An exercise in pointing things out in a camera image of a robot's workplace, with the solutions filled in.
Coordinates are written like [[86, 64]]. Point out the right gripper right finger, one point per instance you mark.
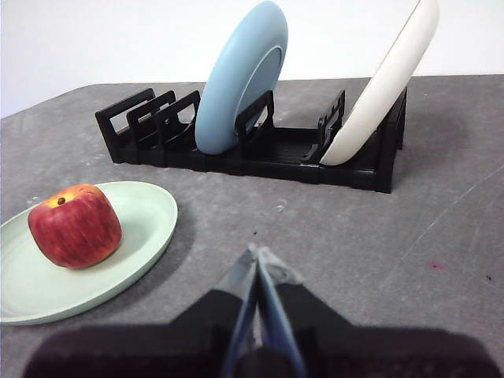
[[299, 311]]

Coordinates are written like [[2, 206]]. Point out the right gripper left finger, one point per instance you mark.
[[220, 311]]

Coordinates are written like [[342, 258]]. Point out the green plate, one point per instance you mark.
[[149, 212]]

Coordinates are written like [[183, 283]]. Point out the red apple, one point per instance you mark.
[[75, 228]]

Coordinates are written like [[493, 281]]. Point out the black plate rack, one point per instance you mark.
[[283, 157]]

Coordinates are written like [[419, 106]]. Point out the blue plate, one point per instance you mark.
[[232, 98]]

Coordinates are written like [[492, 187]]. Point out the off-white plate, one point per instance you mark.
[[378, 98]]

